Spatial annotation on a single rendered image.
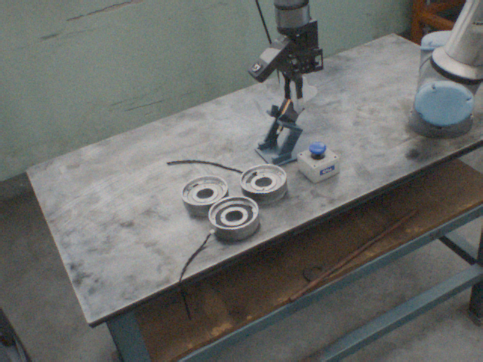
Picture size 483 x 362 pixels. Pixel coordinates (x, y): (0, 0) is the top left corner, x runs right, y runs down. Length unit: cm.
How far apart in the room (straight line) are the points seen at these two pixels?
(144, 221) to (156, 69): 167
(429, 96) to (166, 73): 186
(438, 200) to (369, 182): 39
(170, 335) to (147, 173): 39
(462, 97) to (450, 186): 52
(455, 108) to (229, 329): 70
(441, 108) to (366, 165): 22
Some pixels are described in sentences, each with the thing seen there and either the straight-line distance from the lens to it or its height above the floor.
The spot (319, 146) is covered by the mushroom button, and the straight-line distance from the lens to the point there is 132.
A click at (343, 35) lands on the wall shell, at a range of 340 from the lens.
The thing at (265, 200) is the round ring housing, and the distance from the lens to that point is 126.
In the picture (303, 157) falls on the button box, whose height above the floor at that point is 85.
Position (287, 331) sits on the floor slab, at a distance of 205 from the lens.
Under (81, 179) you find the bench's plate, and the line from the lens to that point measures 150.
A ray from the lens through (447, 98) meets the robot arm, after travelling 127.
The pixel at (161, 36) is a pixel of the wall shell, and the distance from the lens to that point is 286.
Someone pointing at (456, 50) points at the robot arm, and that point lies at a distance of 125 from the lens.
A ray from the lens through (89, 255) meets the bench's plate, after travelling 128.
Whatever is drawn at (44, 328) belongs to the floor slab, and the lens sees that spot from 232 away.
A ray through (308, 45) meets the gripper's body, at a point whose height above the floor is 106.
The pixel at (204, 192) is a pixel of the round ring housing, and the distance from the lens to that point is 132.
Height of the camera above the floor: 162
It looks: 38 degrees down
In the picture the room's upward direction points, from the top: 9 degrees counter-clockwise
